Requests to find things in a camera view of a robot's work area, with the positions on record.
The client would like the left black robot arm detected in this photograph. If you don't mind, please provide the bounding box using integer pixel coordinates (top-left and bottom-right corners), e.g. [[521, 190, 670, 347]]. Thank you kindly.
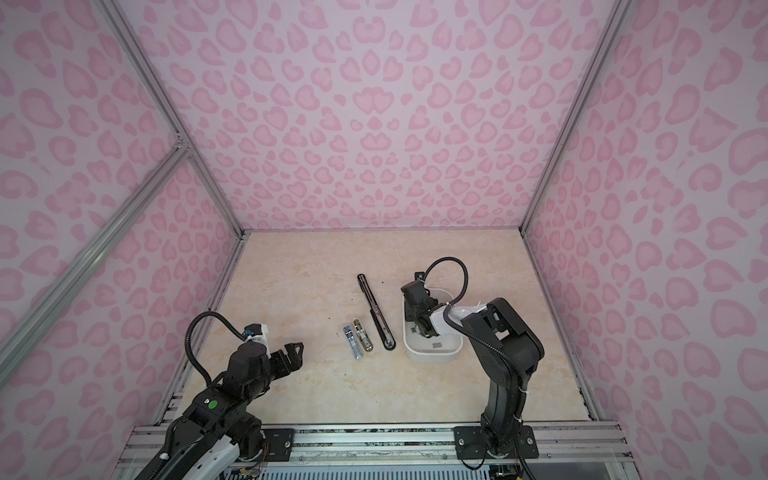
[[138, 341, 304, 479]]

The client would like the diagonal aluminium frame bar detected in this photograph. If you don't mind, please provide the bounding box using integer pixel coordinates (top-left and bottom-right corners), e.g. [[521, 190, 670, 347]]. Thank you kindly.
[[1, 141, 189, 386]]

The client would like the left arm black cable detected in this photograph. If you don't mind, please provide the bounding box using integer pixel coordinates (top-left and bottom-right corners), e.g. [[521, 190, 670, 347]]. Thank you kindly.
[[184, 310, 248, 388]]

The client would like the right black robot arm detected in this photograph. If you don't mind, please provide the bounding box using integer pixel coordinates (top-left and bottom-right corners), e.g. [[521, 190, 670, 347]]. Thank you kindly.
[[401, 280, 545, 461]]

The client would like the white plastic tray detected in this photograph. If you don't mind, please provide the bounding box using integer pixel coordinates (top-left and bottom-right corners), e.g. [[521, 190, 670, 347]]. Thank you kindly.
[[403, 297, 464, 364]]

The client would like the beige mini stapler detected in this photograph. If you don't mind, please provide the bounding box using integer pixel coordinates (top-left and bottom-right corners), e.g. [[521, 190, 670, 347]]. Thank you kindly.
[[353, 319, 373, 352]]

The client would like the blue mini stapler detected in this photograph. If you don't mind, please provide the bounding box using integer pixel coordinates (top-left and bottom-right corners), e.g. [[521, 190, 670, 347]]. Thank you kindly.
[[343, 325, 364, 361]]

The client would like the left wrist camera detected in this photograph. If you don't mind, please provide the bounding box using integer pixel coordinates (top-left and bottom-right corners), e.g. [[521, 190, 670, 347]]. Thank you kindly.
[[243, 324, 269, 348]]

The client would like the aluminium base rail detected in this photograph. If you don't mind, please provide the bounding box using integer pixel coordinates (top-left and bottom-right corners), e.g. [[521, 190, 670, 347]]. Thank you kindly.
[[113, 421, 639, 479]]

